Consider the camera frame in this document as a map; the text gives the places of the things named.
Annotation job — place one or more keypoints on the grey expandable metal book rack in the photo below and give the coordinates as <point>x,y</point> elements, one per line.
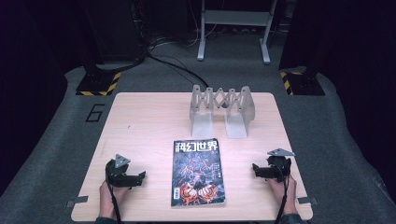
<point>202,124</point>

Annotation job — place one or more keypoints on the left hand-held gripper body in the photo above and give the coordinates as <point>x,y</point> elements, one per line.
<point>115,172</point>

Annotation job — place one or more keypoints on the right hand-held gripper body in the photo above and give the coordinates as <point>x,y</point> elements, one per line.
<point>280,165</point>

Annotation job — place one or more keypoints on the dark illustrated magazine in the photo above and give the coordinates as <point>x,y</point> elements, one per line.
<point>197,174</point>

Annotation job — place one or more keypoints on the grey metal table bracket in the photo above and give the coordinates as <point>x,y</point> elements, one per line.
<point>76,200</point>
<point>307,200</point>

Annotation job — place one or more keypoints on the black stand with striped base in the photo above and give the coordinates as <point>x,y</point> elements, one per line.
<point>303,84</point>
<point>98,84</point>

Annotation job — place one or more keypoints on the person's left hand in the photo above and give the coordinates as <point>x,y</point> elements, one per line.
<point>107,199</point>

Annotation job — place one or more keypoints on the white metal stand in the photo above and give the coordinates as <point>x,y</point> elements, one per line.
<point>236,18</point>

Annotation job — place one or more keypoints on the person's right hand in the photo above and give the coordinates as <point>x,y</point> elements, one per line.
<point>289,197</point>

